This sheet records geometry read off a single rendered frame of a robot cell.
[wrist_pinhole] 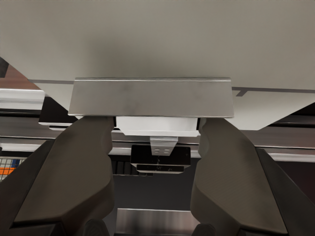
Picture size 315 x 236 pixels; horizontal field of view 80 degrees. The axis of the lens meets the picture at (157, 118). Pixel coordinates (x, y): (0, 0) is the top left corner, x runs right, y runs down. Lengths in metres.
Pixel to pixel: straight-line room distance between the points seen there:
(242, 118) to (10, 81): 0.23
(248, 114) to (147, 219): 0.13
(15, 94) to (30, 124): 0.28
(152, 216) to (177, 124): 0.09
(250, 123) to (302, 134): 0.37
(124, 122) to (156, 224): 0.10
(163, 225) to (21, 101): 0.22
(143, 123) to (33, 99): 0.14
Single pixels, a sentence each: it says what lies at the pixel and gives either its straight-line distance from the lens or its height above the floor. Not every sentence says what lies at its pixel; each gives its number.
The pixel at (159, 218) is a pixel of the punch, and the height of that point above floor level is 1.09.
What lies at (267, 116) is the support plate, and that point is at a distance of 0.18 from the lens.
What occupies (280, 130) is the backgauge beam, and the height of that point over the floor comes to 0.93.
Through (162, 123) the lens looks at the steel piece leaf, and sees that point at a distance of 0.18.
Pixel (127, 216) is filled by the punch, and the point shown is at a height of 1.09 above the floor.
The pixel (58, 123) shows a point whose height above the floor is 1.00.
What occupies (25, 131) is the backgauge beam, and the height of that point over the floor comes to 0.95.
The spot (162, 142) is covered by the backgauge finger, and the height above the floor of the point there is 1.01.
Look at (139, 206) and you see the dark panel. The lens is 0.71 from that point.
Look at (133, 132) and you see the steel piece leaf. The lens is 0.21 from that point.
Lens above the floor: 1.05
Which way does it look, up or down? 18 degrees down
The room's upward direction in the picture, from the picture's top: 178 degrees counter-clockwise
